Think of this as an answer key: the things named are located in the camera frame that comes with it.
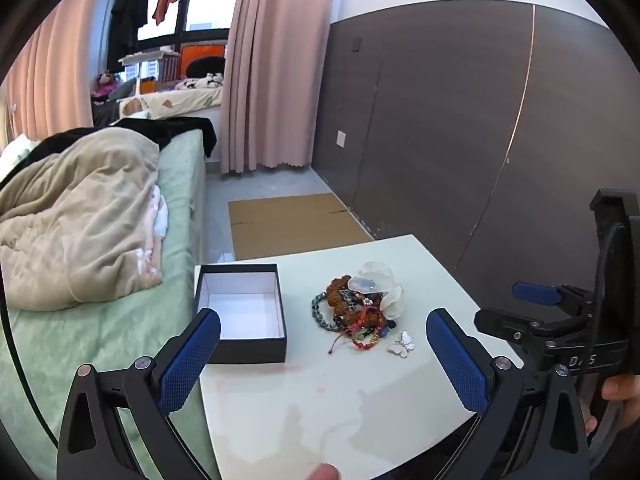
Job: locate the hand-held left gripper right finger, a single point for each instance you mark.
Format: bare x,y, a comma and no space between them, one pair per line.
457,360

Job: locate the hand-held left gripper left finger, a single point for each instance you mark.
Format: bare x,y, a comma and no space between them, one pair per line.
190,355

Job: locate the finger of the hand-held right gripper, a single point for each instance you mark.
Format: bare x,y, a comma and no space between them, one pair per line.
500,322
535,294

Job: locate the black cardboard box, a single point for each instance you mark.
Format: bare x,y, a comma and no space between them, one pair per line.
240,305

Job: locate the person's right hand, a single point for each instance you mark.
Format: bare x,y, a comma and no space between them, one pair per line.
622,389

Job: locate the person's left hand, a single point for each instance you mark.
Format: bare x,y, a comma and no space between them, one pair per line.
324,473

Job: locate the white butterfly brooch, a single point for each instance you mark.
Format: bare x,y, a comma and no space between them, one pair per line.
402,345

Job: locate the bed with green sheet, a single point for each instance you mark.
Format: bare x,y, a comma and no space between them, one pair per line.
100,330

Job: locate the white cloth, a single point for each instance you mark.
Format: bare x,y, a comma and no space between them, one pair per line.
161,215

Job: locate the flat cardboard sheet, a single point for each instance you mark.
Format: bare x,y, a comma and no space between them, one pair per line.
290,225

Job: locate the beige blanket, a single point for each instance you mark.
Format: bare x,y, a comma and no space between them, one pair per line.
75,210

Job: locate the black cloth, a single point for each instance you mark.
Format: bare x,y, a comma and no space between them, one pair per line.
170,130

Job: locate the printed cream cushion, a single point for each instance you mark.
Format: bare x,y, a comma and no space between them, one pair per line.
170,102

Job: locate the white pillow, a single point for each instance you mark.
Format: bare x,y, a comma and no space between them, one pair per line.
12,152

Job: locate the black and white plush toy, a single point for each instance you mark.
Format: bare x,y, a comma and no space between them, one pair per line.
202,81

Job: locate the pink plush toy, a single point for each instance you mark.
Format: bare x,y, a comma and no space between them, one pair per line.
105,85

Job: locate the orange box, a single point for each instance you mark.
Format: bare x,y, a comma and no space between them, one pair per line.
200,52

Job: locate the pink curtain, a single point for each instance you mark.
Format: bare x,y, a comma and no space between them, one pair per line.
270,60
50,70

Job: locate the black hanging garment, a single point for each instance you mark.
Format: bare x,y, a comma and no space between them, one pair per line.
127,10

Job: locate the white wall socket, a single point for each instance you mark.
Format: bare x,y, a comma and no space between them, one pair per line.
341,139

